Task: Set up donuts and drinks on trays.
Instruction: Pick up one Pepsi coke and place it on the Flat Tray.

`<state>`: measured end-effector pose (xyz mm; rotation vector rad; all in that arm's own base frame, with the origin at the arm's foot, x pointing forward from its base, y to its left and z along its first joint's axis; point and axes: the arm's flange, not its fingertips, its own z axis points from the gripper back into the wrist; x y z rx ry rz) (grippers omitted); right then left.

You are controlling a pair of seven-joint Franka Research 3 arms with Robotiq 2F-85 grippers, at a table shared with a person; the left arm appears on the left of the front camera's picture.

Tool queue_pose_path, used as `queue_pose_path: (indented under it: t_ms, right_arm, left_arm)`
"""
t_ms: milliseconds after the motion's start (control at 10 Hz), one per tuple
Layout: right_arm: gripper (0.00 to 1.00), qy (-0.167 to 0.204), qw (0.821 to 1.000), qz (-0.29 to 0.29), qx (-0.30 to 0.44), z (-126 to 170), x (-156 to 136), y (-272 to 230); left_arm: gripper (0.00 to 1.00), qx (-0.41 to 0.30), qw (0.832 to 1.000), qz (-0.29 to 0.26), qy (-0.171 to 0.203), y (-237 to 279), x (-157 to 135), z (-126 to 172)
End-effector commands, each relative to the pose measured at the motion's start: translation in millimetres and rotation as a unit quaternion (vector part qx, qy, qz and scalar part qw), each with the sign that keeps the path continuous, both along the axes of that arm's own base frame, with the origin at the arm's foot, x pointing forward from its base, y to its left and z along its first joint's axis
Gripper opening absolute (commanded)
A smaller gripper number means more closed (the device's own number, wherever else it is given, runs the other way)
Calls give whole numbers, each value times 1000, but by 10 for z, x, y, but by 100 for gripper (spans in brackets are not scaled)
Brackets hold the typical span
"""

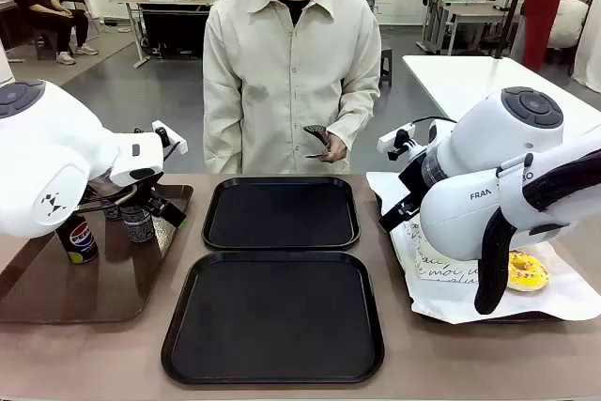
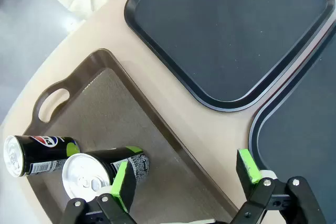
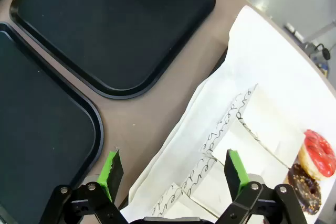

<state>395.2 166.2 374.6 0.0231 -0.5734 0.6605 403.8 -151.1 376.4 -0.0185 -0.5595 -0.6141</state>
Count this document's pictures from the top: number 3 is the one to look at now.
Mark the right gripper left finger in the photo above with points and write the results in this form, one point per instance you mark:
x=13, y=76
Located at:
x=110, y=179

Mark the black plastic serving tray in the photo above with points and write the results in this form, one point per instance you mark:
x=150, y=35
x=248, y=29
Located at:
x=113, y=30
x=39, y=116

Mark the chocolate sprinkled donut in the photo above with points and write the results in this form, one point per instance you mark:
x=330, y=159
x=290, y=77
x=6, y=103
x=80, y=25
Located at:
x=296, y=182

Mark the white script-printed paper box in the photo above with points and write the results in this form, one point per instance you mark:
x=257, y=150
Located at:
x=273, y=124

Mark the white paper sheet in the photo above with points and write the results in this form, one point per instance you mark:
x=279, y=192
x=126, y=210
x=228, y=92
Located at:
x=262, y=58

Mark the white folding table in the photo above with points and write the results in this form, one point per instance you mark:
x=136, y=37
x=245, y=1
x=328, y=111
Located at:
x=294, y=31

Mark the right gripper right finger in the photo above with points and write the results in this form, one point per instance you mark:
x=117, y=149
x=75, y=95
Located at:
x=235, y=174

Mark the red glazed donut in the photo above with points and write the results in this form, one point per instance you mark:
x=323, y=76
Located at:
x=320, y=153
x=178, y=208

